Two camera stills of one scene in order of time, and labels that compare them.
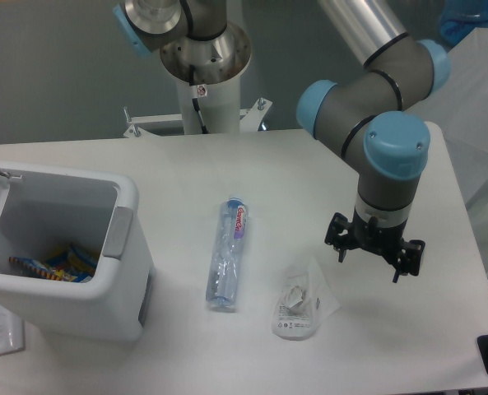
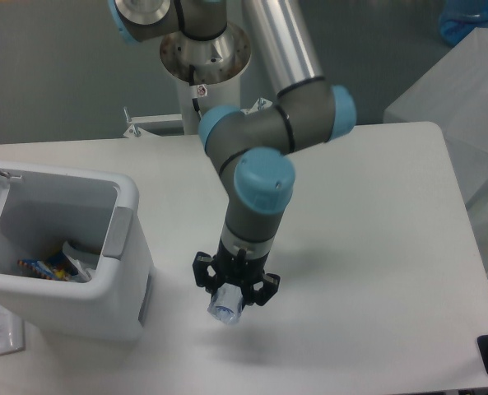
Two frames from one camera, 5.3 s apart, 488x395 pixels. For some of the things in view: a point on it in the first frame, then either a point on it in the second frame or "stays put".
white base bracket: [248, 120] stays put
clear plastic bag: [1, 331] stays put
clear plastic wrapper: [303, 301] → [83, 274]
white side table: [470, 109] stays put
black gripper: [381, 236] → [234, 267]
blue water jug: [461, 17] stays put
